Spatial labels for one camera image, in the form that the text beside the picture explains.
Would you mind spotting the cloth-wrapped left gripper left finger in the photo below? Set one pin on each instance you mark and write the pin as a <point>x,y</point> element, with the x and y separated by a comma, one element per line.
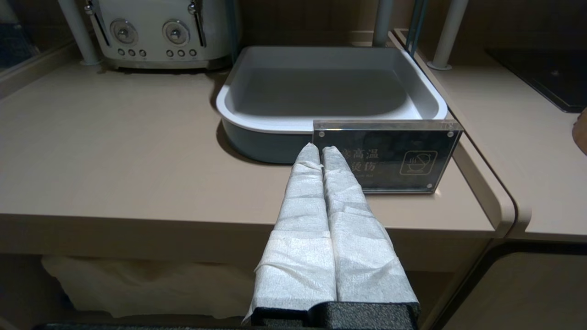
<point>302,238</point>

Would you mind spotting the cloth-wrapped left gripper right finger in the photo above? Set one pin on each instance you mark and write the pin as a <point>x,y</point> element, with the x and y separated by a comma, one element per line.
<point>362,247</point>

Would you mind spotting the bamboo steamer basket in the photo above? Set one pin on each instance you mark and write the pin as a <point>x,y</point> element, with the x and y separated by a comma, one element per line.
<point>581,133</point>

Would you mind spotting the clear acrylic warning sign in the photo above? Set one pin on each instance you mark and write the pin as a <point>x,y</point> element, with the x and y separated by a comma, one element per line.
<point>394,156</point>

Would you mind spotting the grey square plastic tray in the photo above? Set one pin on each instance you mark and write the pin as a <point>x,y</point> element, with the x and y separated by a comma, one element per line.
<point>321,91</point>

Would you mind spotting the white plastic bag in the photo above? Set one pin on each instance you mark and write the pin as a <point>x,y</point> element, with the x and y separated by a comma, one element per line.
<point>137,284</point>

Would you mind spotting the white upright support pole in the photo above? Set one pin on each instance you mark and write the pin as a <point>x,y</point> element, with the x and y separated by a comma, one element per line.
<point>383,23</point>
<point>447,32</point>

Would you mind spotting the black induction cooktop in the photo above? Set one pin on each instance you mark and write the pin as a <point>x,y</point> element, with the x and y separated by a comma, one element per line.
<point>541,78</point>

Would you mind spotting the white retro toaster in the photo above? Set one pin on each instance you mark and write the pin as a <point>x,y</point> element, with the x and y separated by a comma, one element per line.
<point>156,27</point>

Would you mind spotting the white slanted support pole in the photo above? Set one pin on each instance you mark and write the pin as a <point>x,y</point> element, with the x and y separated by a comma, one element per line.
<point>75,27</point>

